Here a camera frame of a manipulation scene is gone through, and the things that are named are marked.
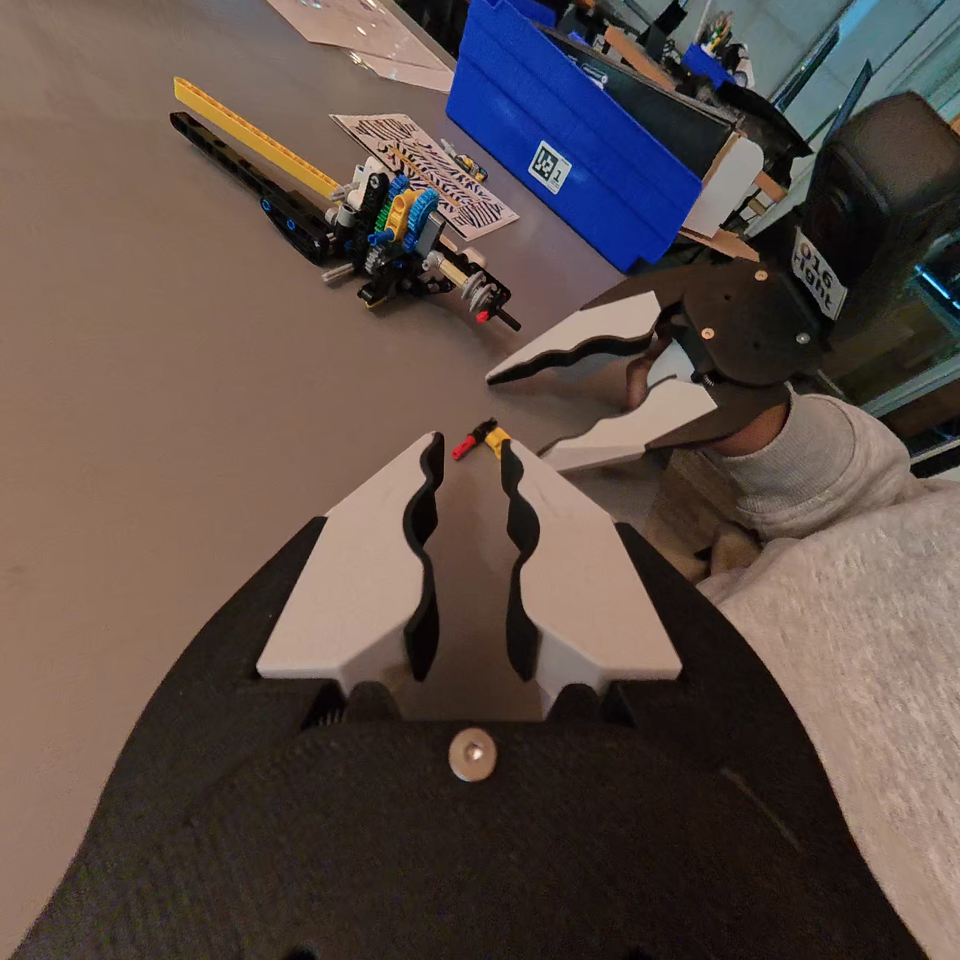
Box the person's right hand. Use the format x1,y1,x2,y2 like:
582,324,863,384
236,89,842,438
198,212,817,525
705,399,794,459

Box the multicoloured lego gear assembly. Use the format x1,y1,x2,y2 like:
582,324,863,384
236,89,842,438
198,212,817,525
171,77,522,333

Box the cardboard box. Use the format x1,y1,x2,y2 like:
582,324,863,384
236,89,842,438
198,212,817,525
678,133,789,261

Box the black red lego pin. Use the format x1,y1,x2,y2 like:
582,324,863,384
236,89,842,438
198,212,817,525
452,418,498,460

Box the clear plastic sheets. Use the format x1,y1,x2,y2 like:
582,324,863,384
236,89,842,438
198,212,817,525
266,0,456,93

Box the striped sticker sheet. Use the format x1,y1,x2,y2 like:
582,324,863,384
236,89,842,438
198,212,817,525
330,112,520,241

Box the person's right forearm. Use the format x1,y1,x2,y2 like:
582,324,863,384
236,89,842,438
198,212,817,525
708,393,927,543

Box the small blue bin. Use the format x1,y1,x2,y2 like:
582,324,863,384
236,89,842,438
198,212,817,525
681,41,740,90

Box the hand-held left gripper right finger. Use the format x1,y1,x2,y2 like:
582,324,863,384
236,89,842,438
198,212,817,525
498,438,684,714

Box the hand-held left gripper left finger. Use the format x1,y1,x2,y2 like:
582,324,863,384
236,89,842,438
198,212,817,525
256,431,447,702

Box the large blue storage bin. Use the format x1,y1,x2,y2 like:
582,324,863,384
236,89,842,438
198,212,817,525
445,0,705,275

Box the person's grey sweater torso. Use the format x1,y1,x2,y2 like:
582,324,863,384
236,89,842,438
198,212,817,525
693,476,960,960

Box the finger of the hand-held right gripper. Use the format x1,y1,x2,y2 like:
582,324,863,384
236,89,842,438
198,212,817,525
484,289,664,387
538,377,721,475

